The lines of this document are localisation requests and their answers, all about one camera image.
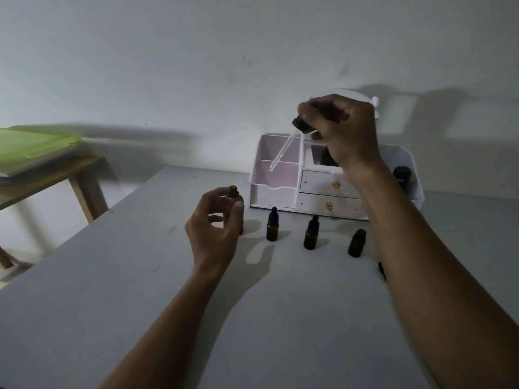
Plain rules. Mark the person's left middle finger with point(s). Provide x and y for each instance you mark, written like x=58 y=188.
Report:
x=215 y=218

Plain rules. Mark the person's right forearm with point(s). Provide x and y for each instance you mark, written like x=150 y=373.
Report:
x=429 y=287

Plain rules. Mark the person's left thumb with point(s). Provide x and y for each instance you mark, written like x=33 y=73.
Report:
x=235 y=218

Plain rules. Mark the black capped bottle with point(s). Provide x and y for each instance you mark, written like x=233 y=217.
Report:
x=402 y=176

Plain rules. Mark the small dark bottle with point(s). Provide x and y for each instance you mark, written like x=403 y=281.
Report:
x=381 y=271

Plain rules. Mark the white desktop organizer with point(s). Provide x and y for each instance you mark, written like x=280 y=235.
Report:
x=271 y=186

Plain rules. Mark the amber glass bottle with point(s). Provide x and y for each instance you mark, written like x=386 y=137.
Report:
x=233 y=192

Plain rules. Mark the glass dropper with black bulb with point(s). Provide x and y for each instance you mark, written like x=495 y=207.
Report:
x=284 y=151

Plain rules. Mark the white organizer drawer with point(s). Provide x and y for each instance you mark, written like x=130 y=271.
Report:
x=344 y=207
x=320 y=183

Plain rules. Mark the person's right fingers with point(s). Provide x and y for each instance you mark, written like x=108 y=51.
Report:
x=324 y=113

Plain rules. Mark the person's right hand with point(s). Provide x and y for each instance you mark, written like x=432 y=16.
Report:
x=352 y=133

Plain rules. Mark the amber dropper bottle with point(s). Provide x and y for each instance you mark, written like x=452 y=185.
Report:
x=311 y=236
x=272 y=228

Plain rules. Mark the amber bottle with flat cap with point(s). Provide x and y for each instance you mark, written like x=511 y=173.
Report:
x=357 y=245

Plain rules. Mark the green board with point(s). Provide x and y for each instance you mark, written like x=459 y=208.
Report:
x=28 y=143

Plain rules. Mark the wooden side table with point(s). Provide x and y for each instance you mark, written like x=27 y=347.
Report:
x=83 y=186

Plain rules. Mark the person's left hand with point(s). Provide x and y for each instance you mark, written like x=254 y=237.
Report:
x=211 y=243

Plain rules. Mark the person's left forearm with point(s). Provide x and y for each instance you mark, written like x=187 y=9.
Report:
x=170 y=336

